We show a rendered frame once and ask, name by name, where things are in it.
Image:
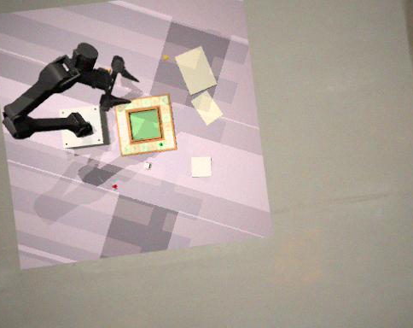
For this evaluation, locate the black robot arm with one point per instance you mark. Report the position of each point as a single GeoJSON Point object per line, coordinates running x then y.
{"type": "Point", "coordinates": [53, 79]}

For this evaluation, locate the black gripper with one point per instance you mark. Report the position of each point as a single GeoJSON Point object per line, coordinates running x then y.
{"type": "Point", "coordinates": [102, 81]}

